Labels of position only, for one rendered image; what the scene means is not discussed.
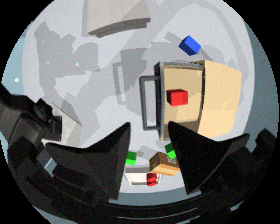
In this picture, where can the green block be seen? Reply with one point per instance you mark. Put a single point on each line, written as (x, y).
(170, 151)
(131, 158)

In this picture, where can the small blue block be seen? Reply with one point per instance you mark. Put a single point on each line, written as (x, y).
(189, 45)

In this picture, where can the red block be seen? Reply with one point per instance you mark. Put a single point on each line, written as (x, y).
(151, 183)
(177, 97)
(151, 177)

